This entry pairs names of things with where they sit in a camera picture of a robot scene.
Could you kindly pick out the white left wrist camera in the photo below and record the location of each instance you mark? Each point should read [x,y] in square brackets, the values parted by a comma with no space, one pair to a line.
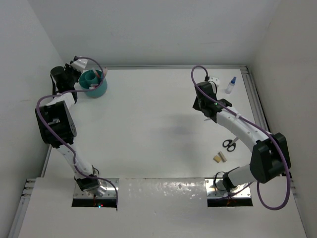
[79,64]

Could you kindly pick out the small blue cap bottle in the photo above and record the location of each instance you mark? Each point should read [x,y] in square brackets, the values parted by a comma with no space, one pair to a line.
[230,85]

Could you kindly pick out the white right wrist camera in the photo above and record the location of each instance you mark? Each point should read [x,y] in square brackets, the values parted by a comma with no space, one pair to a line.
[215,82]

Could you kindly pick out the yellow eraser block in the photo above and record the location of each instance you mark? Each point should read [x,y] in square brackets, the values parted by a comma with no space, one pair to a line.
[217,158]

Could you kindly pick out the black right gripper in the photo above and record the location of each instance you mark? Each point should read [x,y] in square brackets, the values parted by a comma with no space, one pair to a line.
[195,105]

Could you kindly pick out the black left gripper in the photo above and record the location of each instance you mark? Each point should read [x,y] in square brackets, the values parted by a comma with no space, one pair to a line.
[67,67]

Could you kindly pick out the teal round organizer container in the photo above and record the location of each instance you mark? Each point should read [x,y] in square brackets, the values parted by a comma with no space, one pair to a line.
[93,86]

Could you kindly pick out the white eraser block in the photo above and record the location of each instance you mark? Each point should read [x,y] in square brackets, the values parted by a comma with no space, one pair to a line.
[222,156]

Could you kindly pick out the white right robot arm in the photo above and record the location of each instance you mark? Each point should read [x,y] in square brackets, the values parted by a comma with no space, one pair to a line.
[266,162]

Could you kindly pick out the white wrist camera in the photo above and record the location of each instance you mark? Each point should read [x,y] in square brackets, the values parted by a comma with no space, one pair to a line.
[79,64]
[215,82]

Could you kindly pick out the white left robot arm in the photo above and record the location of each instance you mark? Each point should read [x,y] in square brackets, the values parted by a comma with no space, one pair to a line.
[57,127]

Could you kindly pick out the large black handled scissors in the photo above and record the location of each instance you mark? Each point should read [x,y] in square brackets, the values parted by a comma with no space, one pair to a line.
[230,144]

